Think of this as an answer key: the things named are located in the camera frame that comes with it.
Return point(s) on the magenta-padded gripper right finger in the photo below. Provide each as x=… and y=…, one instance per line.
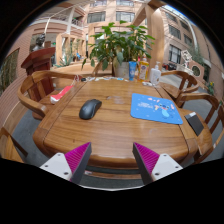
x=166, y=165

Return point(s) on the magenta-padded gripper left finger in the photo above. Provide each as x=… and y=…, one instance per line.
x=53, y=165

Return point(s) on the black computer mouse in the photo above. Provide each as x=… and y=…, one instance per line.
x=89, y=109

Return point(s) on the blue cartoon-print mouse pad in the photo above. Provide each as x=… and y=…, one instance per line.
x=153, y=110

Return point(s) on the wooden armchair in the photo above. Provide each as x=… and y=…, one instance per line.
x=205, y=144
x=8, y=146
x=97, y=70
x=173, y=90
x=33, y=80

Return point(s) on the black flat box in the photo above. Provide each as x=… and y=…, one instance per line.
x=194, y=123

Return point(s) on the red and white paper bag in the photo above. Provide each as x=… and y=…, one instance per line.
x=61, y=93

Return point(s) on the white earphones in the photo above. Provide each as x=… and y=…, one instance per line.
x=147, y=83

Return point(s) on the black car key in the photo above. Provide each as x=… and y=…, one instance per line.
x=83, y=79

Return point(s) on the yellow dish soap bottle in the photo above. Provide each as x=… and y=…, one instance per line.
x=143, y=71

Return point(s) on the dark red wooden lectern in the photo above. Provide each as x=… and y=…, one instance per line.
x=40, y=60

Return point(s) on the dark bust statue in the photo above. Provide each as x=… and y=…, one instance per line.
x=40, y=41

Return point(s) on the green potted plant, white pot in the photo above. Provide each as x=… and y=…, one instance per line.
x=116, y=46

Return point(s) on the white frame sculpture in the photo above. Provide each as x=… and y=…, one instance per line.
x=186, y=56

